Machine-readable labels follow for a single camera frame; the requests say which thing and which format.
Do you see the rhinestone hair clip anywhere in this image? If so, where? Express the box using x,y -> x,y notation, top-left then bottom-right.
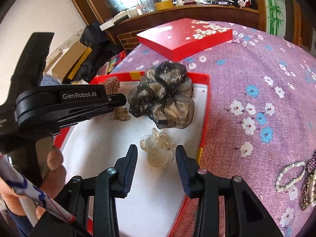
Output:
306,150 -> 316,174

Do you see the purple floral tablecloth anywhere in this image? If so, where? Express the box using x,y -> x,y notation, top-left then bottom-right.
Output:
182,23 -> 315,236

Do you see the person left hand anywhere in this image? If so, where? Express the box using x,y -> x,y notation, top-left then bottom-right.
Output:
0,145 -> 67,219

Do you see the red plaid scrunchie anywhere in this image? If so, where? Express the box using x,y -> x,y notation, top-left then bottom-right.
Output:
103,76 -> 120,95

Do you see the red box tray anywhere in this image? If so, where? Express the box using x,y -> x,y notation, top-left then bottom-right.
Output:
55,73 -> 211,236

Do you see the cardboard box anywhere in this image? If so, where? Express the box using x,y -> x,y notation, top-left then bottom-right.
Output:
51,41 -> 92,84

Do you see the grey brown organza scrunchie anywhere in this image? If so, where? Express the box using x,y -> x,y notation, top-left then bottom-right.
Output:
127,61 -> 194,130

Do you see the gold chain brooch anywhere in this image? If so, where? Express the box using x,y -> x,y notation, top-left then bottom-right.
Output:
111,107 -> 131,121

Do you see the leopard print hair tie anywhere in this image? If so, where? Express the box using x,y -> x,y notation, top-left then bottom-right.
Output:
299,169 -> 316,211

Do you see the red box lid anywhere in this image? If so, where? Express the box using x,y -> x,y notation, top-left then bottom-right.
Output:
137,18 -> 233,62

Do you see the pale jade bead bracelet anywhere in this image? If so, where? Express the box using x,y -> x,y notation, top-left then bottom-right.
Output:
274,160 -> 307,193

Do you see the clear amber hair claw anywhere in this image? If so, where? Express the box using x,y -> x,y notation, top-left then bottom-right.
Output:
139,128 -> 176,168

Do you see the white red blue cord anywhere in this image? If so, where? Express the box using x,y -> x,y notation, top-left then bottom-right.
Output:
0,152 -> 77,224

